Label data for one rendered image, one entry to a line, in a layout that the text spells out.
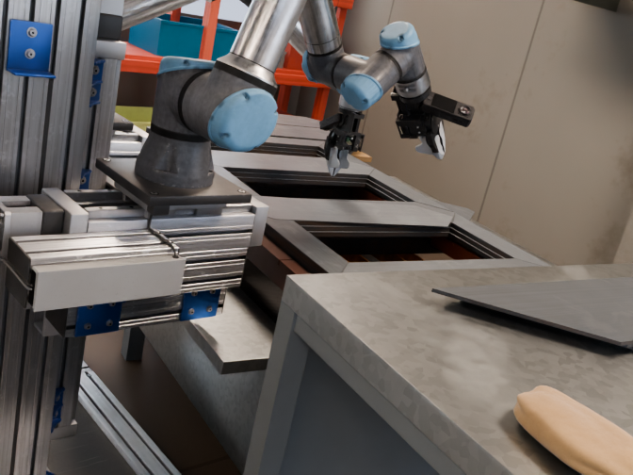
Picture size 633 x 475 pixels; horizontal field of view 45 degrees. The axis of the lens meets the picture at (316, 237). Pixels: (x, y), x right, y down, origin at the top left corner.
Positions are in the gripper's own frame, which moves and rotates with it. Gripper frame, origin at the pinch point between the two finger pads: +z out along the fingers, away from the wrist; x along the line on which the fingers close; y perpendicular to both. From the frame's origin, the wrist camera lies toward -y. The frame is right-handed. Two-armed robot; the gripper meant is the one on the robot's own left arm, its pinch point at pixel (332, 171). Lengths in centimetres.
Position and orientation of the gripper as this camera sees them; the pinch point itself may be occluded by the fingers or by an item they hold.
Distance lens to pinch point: 232.5
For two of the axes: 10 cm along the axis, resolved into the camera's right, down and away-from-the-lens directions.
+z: -2.1, 9.2, 3.2
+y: 5.1, 3.8, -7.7
